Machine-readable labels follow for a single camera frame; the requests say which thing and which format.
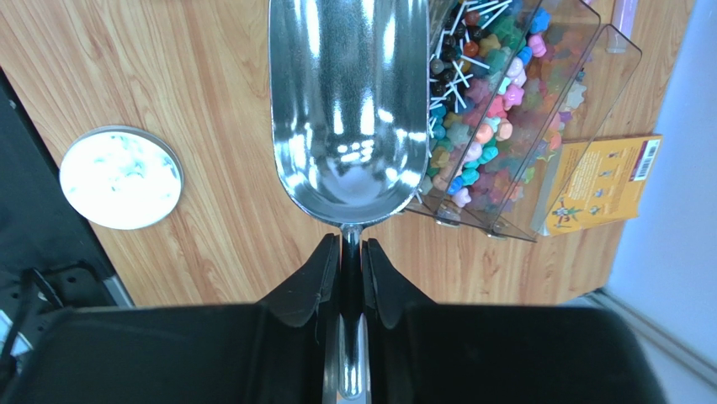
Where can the black base mat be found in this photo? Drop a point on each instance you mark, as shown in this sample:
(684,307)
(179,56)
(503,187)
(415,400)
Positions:
(51,259)

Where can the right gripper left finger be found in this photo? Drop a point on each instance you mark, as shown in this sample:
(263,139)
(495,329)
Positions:
(299,347)

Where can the clear compartment candy box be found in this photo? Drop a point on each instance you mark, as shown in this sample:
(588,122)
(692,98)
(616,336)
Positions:
(510,83)

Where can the silver round jar lid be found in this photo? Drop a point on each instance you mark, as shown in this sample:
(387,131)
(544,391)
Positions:
(121,177)

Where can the orange yellow book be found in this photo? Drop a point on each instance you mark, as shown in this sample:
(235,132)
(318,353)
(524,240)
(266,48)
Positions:
(589,184)

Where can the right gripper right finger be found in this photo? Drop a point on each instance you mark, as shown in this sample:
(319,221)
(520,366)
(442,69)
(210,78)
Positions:
(389,297)

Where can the silver metal scoop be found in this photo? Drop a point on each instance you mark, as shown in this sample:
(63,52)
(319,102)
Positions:
(349,91)

